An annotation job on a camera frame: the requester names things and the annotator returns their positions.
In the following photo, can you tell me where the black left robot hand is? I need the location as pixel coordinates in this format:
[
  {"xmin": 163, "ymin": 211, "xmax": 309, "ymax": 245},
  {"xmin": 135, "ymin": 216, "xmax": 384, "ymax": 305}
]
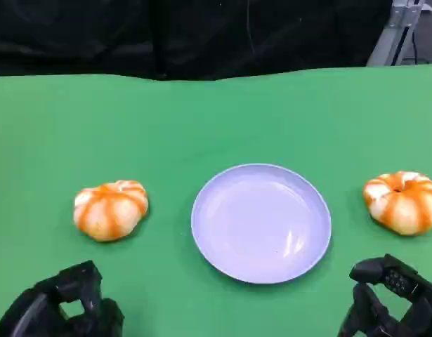
[{"xmin": 0, "ymin": 259, "xmax": 126, "ymax": 337}]

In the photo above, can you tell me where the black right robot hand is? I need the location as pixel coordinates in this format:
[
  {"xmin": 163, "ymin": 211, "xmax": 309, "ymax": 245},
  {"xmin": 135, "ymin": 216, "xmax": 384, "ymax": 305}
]
[{"xmin": 337, "ymin": 253, "xmax": 432, "ymax": 337}]

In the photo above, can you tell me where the orange and white bread roll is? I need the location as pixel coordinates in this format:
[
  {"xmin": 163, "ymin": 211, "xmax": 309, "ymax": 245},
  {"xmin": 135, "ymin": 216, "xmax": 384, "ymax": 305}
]
[
  {"xmin": 72, "ymin": 179, "xmax": 150, "ymax": 243},
  {"xmin": 362, "ymin": 171, "xmax": 432, "ymax": 237}
]

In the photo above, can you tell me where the lilac plate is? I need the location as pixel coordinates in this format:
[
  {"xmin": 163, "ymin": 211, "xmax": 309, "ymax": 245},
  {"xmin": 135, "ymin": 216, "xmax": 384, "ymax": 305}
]
[{"xmin": 190, "ymin": 162, "xmax": 333, "ymax": 285}]

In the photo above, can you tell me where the green cloth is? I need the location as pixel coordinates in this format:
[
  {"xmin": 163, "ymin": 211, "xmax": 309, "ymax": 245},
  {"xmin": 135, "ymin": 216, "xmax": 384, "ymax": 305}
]
[{"xmin": 0, "ymin": 62, "xmax": 432, "ymax": 337}]

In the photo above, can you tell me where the black backdrop curtain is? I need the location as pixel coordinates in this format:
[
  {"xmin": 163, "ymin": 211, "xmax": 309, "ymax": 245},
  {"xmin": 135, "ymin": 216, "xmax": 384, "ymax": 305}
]
[{"xmin": 0, "ymin": 0, "xmax": 394, "ymax": 81}]

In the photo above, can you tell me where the grey metal frame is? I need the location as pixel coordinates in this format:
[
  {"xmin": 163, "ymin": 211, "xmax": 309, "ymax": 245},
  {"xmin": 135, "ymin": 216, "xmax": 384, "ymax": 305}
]
[{"xmin": 365, "ymin": 0, "xmax": 431, "ymax": 67}]

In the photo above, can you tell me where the thin cable on curtain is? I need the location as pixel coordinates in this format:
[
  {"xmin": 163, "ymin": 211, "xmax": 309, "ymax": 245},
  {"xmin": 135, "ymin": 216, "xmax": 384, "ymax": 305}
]
[{"xmin": 245, "ymin": 0, "xmax": 256, "ymax": 46}]

